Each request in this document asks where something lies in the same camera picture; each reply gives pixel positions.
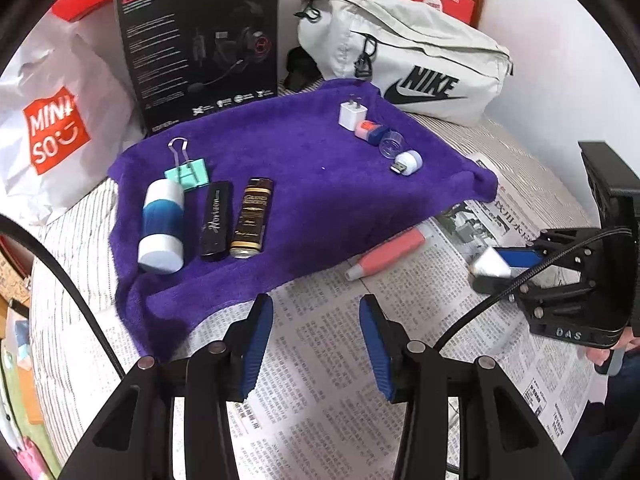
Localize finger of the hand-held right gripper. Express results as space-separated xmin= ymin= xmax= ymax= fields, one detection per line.
xmin=492 ymin=229 xmax=598 ymax=270
xmin=471 ymin=271 xmax=546 ymax=303

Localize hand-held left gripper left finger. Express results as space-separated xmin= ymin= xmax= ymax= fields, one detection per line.
xmin=57 ymin=292 xmax=276 ymax=480

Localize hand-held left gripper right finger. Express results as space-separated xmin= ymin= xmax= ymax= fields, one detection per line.
xmin=359 ymin=294 xmax=576 ymax=480

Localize white block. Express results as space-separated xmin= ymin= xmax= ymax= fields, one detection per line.
xmin=470 ymin=249 xmax=512 ymax=278

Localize pink tube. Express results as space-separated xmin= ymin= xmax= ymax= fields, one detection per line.
xmin=344 ymin=227 xmax=427 ymax=281

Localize black and gold lighter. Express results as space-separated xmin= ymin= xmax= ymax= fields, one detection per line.
xmin=230 ymin=177 xmax=275 ymax=259

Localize black case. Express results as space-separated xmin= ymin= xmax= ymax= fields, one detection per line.
xmin=200 ymin=181 xmax=233 ymax=262

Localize small white usb light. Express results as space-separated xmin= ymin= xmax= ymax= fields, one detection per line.
xmin=390 ymin=149 xmax=424 ymax=177

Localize blue and white cylinder bottle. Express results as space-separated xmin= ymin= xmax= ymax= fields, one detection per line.
xmin=137 ymin=178 xmax=186 ymax=275

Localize clear plastic cap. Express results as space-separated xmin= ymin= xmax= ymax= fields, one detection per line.
xmin=378 ymin=130 xmax=405 ymax=159

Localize person's right hand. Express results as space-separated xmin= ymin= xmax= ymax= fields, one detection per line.
xmin=585 ymin=327 xmax=640 ymax=376

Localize person's dark trousers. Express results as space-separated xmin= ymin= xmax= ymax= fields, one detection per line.
xmin=565 ymin=370 xmax=640 ymax=463

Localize purple towel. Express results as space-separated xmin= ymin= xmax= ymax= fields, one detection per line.
xmin=107 ymin=79 xmax=498 ymax=363

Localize teal binder clip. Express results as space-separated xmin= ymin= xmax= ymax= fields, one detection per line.
xmin=164 ymin=137 xmax=209 ymax=192

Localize white charger plug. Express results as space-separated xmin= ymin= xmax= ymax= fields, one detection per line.
xmin=338 ymin=94 xmax=369 ymax=132

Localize light grey waist bag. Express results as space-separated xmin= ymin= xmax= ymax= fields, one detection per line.
xmin=296 ymin=0 xmax=515 ymax=126

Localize pink packet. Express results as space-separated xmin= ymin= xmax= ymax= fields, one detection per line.
xmin=15 ymin=435 xmax=56 ymax=480

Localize brown cardboard box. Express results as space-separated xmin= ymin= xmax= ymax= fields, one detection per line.
xmin=0 ymin=235 xmax=37 ymax=316

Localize white shopping bag red logo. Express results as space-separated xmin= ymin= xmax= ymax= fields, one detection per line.
xmin=0 ymin=10 xmax=146 ymax=226

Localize black headset box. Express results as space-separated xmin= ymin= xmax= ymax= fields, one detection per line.
xmin=114 ymin=0 xmax=282 ymax=133

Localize black cable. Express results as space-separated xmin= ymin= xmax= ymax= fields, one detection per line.
xmin=0 ymin=215 xmax=126 ymax=381
xmin=435 ymin=227 xmax=633 ymax=351

